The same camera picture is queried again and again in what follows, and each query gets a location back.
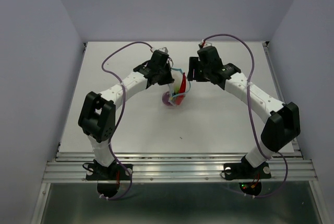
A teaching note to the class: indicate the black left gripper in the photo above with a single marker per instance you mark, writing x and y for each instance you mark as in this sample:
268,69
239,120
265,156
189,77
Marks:
169,79

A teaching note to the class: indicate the clear zip top bag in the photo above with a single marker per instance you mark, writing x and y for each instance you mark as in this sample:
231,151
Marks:
177,76

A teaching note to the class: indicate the purple red onion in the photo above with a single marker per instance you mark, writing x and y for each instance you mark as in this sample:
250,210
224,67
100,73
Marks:
167,99

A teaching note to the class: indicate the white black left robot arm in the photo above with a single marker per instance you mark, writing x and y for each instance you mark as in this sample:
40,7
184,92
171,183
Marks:
98,114

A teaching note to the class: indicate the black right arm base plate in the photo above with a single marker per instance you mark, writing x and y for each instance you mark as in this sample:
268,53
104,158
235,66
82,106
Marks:
241,171

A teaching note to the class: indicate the aluminium front frame rails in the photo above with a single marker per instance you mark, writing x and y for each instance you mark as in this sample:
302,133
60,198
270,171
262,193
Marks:
148,168

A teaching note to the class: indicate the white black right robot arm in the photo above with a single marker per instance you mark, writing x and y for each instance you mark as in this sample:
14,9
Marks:
281,120

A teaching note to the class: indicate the red chili pepper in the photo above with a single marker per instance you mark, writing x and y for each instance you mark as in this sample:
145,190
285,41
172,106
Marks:
180,88

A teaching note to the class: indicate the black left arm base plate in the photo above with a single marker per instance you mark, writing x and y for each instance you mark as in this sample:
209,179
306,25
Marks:
97,172

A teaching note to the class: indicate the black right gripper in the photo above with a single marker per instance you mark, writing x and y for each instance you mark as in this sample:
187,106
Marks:
194,62

